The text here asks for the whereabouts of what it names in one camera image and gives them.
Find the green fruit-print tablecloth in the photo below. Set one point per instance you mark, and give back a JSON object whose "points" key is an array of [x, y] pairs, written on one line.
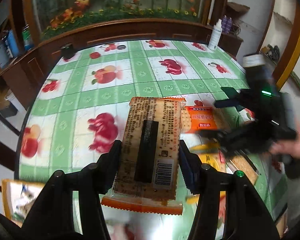
{"points": [[72, 87]]}

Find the clear cracker packet orange ends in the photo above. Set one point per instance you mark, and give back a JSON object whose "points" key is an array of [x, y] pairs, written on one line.
{"points": [[150, 140]]}

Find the light blue thermos jug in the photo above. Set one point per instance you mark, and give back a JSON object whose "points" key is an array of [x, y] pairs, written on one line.
{"points": [[1, 53]]}

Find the yellow basket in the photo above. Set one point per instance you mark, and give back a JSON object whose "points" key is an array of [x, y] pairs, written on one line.
{"points": [[17, 197]]}

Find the dark shoes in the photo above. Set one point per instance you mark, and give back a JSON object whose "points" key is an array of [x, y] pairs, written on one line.
{"points": [[272, 51]]}

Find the green bottle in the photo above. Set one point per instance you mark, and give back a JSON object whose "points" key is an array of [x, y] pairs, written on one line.
{"points": [[27, 37]]}

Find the orange front cracker packet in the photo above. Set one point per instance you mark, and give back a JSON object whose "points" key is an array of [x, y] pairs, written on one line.
{"points": [[202, 118]]}

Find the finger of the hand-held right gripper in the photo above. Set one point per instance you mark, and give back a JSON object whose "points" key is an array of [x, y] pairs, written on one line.
{"points": [[228, 101], [222, 137]]}

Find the flower mural panel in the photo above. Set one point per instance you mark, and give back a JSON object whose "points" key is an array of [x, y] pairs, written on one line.
{"points": [[120, 0]]}

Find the yellow snack packet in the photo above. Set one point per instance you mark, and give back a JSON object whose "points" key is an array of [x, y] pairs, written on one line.
{"points": [[210, 158]]}

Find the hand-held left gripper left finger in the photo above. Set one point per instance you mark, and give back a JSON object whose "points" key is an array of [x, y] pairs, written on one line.
{"points": [[113, 156]]}

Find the blue bottle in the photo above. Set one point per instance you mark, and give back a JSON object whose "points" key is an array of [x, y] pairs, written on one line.
{"points": [[12, 42]]}

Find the clear cracker packet green edge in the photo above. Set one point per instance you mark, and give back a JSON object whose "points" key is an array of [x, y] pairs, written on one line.
{"points": [[245, 167]]}

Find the small black box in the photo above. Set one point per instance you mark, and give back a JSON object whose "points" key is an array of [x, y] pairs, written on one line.
{"points": [[67, 50]]}

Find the purple spray cans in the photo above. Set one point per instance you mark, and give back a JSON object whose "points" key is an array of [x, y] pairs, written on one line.
{"points": [[226, 25]]}

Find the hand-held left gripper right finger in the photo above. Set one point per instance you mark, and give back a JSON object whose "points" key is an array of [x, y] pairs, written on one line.
{"points": [[191, 177]]}

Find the white spray bottle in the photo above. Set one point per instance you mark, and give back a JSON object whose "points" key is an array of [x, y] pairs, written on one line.
{"points": [[215, 36]]}

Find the person's right hand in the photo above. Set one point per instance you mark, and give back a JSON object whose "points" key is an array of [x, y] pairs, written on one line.
{"points": [[297, 146]]}

